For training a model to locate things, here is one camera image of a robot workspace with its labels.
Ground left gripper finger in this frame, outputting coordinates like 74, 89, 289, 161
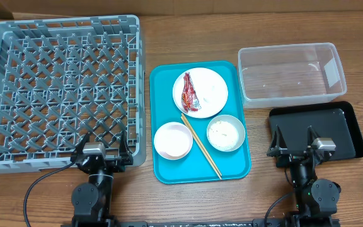
118, 131, 129, 156
74, 132, 90, 154

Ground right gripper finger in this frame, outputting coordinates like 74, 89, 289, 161
308, 125, 319, 148
269, 125, 287, 151

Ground pink bowl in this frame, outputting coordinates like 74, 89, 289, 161
153, 122, 193, 160

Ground grey-green bowl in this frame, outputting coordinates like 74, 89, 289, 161
207, 115, 246, 152

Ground cooked rice pile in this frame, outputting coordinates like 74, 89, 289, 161
208, 120, 239, 151

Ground red snack wrapper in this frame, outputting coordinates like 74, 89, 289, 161
181, 73, 201, 112

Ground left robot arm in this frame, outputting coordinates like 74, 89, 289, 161
71, 131, 134, 226

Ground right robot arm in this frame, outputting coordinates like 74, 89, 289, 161
263, 126, 341, 227

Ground grey dishwasher rack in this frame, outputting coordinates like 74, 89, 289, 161
0, 15, 146, 173

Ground black tray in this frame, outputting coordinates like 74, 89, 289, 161
269, 101, 363, 161

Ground clear plastic bin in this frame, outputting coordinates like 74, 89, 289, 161
238, 42, 347, 108

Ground wooden chopstick lower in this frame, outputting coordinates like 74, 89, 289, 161
180, 116, 222, 180

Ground wooden chopstick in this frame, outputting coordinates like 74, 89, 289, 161
180, 116, 222, 180
181, 113, 223, 177

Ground wooden chopstick upper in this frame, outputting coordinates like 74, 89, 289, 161
181, 113, 223, 177

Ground white round plate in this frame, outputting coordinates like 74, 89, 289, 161
172, 67, 228, 119

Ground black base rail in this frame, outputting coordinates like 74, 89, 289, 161
60, 219, 340, 227

